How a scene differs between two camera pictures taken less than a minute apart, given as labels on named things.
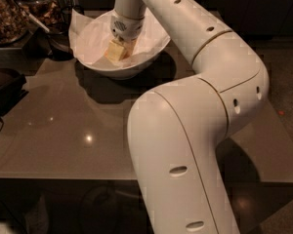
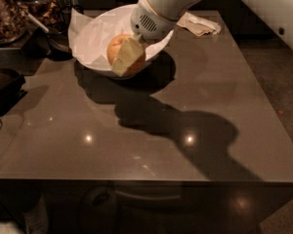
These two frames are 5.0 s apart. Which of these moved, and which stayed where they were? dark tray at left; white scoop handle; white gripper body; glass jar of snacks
Moved: white gripper body
Stayed: white scoop handle; dark tray at left; glass jar of snacks
